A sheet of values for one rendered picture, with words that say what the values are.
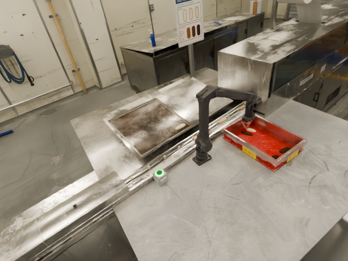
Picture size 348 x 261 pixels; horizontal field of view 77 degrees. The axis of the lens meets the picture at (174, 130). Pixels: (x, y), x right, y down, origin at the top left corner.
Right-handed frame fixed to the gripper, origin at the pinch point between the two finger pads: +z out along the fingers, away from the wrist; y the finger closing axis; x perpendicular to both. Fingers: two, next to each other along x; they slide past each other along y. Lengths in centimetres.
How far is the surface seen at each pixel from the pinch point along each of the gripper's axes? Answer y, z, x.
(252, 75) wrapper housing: 29.9, -27.3, 9.7
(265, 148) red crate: -10.6, 8.0, -17.5
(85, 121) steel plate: -50, 9, 145
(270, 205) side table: -55, 9, -34
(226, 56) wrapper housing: 37, -38, 36
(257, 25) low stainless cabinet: 426, 26, 136
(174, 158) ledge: -53, 5, 33
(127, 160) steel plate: -69, 10, 66
